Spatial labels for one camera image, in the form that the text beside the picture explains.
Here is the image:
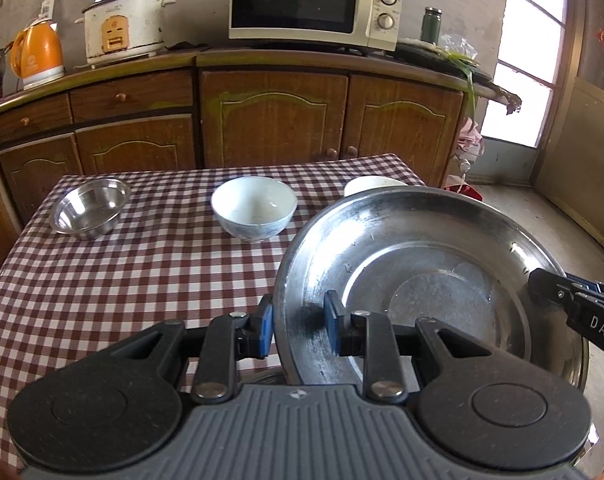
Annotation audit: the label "small steel bowl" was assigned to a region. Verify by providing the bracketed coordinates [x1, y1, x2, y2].
[49, 178, 132, 240]

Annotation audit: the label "pink plastic bags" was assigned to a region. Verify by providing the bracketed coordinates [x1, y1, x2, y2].
[456, 117, 485, 162]

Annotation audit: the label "white shallow bowl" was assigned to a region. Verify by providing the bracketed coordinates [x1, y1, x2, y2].
[343, 176, 405, 197]

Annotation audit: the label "green onion stalks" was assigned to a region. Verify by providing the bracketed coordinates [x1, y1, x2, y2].
[433, 46, 477, 120]

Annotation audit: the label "blue-white porcelain bowl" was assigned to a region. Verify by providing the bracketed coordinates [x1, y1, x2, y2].
[211, 177, 297, 242]

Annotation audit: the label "red checkered tablecloth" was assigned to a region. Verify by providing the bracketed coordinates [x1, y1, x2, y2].
[0, 154, 419, 467]

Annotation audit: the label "large steel plate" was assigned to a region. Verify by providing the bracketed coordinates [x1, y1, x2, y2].
[273, 186, 589, 388]

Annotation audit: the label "green thermos bottle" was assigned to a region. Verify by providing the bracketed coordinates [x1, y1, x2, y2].
[420, 6, 442, 44]

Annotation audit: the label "red plastic bag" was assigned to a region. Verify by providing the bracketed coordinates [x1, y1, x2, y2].
[445, 183, 483, 202]

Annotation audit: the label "orange electric kettle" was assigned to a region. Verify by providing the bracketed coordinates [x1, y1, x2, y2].
[9, 18, 64, 90]

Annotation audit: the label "cream microwave oven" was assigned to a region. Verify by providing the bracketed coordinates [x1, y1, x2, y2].
[228, 0, 402, 51]

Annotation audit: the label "wooden kitchen cabinet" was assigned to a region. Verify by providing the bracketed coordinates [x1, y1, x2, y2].
[0, 49, 507, 267]

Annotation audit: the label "steel basin near camera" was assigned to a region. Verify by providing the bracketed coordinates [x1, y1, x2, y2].
[240, 367, 288, 386]

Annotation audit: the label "white power strip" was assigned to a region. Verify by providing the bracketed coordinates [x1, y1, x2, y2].
[38, 0, 56, 20]

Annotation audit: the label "white rice cooker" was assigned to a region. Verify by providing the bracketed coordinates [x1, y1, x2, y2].
[75, 0, 176, 68]

